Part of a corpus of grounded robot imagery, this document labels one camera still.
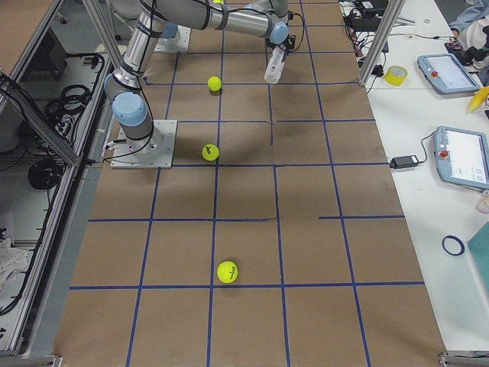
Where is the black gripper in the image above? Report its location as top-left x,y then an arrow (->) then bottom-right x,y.
265,34 -> 296,54

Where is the centre yellow tennis ball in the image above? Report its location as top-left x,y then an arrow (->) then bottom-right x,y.
207,76 -> 222,92

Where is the right-side yellow tennis ball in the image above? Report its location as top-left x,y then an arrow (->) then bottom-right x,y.
202,144 -> 219,162

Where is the nearest yellow tennis ball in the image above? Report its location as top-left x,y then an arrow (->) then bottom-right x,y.
216,261 -> 238,284

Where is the yellow tape roll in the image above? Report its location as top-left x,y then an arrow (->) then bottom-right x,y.
384,65 -> 408,86

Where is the far teach pendant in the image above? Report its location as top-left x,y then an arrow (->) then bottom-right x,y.
417,54 -> 480,94

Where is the teach pendant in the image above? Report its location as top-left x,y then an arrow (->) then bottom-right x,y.
417,54 -> 480,94
433,126 -> 488,191

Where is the black power adapter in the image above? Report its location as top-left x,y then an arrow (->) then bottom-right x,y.
389,155 -> 419,169

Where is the yellow banana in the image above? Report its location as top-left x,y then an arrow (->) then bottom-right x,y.
466,86 -> 489,113

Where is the near teach pendant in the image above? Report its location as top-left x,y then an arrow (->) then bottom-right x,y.
433,126 -> 488,191

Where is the teal box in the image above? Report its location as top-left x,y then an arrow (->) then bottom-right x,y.
468,222 -> 489,289

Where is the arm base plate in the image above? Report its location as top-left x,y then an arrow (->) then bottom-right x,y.
110,119 -> 177,169
154,25 -> 191,54

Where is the aluminium frame post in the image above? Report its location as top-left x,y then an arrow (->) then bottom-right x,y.
358,0 -> 405,86

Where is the blue tape ring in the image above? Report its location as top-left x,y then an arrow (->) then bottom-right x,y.
442,235 -> 466,257

